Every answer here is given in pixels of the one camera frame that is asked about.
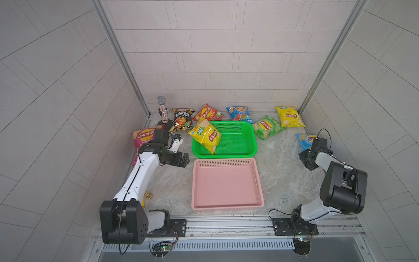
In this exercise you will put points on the black yellow chip bag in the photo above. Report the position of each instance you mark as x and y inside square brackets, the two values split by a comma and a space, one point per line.
[183, 119]

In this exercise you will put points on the left circuit board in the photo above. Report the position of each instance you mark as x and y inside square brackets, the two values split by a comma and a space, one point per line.
[161, 249]

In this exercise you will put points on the right circuit board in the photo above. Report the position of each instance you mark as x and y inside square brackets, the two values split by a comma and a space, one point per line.
[302, 247]

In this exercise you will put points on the red Lay's chip bag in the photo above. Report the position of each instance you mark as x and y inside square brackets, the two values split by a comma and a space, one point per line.
[209, 113]

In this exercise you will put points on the small brass knob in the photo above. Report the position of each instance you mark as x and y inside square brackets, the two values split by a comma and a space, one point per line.
[148, 195]

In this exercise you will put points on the yellow Lay's chip bag front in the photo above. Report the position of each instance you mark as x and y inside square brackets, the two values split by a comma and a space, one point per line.
[207, 135]

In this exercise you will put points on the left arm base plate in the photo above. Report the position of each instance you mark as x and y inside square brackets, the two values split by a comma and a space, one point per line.
[161, 225]

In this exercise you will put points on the green plastic basket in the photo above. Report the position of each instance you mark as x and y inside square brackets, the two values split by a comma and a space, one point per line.
[238, 140]

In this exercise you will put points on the green Lay's chip bag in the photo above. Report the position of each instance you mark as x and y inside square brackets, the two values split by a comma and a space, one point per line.
[267, 127]

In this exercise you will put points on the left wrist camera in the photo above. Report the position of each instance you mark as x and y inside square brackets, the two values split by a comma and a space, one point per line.
[176, 143]

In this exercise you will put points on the light blue Lay's chip bag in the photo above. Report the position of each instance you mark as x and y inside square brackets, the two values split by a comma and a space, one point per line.
[306, 140]

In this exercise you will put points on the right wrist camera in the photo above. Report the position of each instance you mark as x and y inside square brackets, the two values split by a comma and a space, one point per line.
[320, 144]

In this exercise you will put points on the yellow lay's chip bag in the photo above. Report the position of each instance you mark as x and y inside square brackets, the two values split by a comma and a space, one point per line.
[289, 116]
[207, 135]

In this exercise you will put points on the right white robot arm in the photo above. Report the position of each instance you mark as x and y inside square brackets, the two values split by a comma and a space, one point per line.
[343, 190]

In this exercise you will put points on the blue tomato Lay's chip bag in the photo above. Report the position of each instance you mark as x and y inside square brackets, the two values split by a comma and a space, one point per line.
[240, 114]

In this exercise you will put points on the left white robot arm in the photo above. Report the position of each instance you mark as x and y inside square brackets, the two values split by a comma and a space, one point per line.
[123, 220]

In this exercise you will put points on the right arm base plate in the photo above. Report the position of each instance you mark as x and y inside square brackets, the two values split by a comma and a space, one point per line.
[294, 225]

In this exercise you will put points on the circuit board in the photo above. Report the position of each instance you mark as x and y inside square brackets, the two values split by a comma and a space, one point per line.
[161, 249]
[302, 247]

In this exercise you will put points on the pink Lay's chip bag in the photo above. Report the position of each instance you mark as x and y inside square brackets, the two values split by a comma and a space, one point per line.
[141, 137]

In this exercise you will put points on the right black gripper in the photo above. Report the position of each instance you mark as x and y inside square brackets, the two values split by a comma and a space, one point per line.
[302, 156]

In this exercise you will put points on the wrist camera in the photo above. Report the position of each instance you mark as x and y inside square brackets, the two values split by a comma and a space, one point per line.
[320, 144]
[176, 143]

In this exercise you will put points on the pink plastic basket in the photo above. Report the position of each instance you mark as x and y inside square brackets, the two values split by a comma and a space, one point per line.
[232, 183]

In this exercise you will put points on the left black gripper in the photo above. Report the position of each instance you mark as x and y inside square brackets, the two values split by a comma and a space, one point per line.
[177, 161]

